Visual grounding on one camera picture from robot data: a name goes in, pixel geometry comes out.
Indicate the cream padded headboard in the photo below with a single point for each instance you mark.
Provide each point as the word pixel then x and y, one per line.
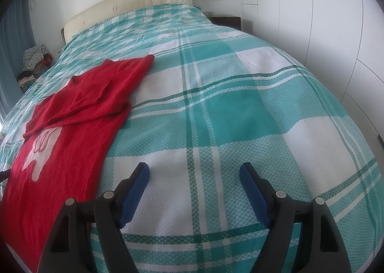
pixel 135 0

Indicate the pile of clothes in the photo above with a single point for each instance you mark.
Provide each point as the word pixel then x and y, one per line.
pixel 33 57

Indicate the blue curtain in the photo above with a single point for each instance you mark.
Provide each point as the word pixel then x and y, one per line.
pixel 15 36

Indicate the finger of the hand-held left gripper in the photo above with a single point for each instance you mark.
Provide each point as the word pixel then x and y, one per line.
pixel 3 175

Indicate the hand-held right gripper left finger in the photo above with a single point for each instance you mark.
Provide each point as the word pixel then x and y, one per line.
pixel 135 195

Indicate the dark wooden nightstand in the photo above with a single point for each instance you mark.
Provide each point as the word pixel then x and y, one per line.
pixel 225 20

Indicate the red sweater with rabbit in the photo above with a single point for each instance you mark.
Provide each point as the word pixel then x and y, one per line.
pixel 75 147

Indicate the white wardrobe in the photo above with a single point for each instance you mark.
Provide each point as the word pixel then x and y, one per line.
pixel 315 21

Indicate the bed with teal plaid cover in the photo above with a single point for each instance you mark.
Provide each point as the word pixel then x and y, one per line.
pixel 240 105

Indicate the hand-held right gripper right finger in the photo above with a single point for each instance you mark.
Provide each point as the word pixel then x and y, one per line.
pixel 253 195

